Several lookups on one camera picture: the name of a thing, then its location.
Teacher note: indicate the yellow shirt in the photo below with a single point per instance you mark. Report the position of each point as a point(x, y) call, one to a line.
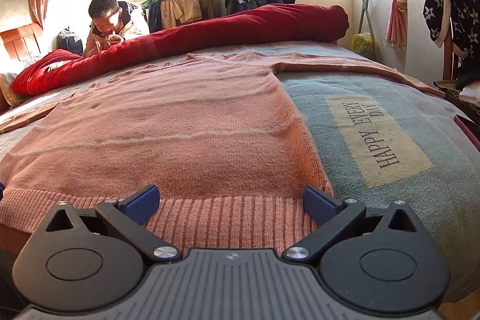
point(185, 9)

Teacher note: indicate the black backpack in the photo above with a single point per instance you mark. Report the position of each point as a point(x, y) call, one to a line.
point(69, 42)

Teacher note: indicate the yellow plastic bag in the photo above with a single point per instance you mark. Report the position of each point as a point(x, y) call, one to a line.
point(362, 44)

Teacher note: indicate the white cloth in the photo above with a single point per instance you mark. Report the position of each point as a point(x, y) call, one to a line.
point(470, 95)

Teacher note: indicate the wooden headboard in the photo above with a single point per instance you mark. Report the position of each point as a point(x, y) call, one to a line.
point(20, 42)

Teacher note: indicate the star print dark garment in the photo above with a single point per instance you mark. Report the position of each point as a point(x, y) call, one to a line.
point(438, 5)

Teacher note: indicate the maroon phone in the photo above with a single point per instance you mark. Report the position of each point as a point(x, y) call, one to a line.
point(468, 128)

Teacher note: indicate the red quilt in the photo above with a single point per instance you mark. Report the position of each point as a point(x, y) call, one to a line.
point(243, 24)

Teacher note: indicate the patterned pillow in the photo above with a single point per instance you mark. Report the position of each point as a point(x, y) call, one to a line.
point(7, 87)

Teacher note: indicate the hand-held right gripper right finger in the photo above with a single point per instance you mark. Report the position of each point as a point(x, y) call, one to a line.
point(318, 207)

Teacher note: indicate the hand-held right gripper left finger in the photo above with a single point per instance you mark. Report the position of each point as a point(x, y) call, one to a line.
point(144, 205)

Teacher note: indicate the orange knit sweater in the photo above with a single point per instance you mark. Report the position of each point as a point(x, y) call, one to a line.
point(168, 140)

